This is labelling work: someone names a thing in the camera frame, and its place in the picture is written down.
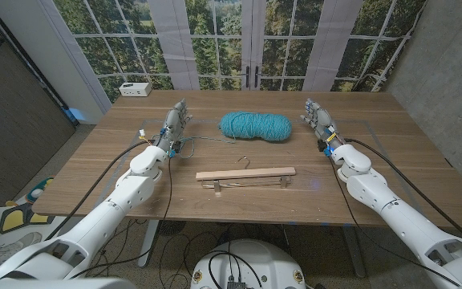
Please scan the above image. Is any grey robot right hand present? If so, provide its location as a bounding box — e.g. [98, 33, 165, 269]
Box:
[299, 98, 347, 152]

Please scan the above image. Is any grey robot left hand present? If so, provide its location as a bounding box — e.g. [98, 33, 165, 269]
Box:
[152, 98, 194, 156]

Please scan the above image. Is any teal yarn skein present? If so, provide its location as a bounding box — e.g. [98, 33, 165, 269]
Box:
[174, 111, 293, 160]

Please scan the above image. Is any wooden clip hanger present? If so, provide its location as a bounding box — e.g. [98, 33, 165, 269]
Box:
[195, 156, 297, 194]

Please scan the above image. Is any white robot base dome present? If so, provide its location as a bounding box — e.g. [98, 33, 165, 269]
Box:
[190, 238, 307, 289]

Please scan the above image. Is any white power strip box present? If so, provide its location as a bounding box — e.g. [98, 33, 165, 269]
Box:
[118, 82, 153, 98]

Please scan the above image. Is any printed window forest backdrop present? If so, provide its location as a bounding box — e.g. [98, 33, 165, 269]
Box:
[52, 0, 428, 104]

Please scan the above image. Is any blue plastic floor object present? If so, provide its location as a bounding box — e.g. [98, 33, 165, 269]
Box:
[64, 107, 87, 125]

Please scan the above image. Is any dark round floor object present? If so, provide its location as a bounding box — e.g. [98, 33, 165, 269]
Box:
[158, 219, 187, 237]

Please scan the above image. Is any grey table leg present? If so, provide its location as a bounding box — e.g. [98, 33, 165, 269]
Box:
[137, 219, 160, 268]
[342, 225, 367, 279]

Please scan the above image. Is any colourful printed floor mat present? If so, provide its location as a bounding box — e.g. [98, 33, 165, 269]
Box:
[0, 176, 67, 262]

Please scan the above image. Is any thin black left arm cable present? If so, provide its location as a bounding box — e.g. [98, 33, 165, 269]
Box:
[69, 154, 174, 279]

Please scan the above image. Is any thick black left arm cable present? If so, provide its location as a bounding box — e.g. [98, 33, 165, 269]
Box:
[45, 140, 150, 241]

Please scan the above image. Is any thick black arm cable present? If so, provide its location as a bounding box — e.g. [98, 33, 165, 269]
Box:
[343, 137, 462, 243]
[45, 140, 150, 241]

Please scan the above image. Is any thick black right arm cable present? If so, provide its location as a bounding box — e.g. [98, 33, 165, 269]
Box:
[343, 137, 462, 243]

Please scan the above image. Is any black floor cable tangle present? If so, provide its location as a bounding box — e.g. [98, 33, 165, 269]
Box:
[80, 218, 232, 289]

